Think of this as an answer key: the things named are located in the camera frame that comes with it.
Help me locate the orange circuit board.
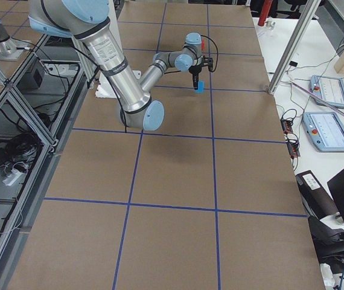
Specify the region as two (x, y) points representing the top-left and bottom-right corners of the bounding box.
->
(281, 118), (293, 134)

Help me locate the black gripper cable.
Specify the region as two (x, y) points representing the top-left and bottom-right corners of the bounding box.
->
(200, 35), (220, 73)

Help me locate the blue cube block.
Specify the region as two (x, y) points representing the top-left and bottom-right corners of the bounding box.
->
(194, 81), (205, 93)

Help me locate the aluminium frame post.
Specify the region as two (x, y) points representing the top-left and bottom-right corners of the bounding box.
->
(267, 0), (320, 95)

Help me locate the near teach pendant tablet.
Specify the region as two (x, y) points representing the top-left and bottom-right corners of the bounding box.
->
(302, 112), (344, 152)

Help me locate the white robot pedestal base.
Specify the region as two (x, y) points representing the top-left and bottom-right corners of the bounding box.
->
(95, 71), (140, 98)

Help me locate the far teach pendant tablet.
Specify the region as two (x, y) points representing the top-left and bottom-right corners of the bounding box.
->
(310, 75), (344, 109)

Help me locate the teach pendant tablet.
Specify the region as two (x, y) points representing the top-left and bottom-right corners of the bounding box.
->
(310, 75), (344, 109)
(302, 112), (344, 152)

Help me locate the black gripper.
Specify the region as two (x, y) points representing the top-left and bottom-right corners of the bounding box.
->
(189, 56), (213, 90)

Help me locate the white power strip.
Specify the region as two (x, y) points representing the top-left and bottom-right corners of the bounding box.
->
(2, 169), (22, 186)

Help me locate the red fire extinguisher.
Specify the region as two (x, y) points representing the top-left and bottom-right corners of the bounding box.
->
(258, 0), (273, 27)

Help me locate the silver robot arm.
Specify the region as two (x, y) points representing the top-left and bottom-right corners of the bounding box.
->
(29, 0), (213, 131)

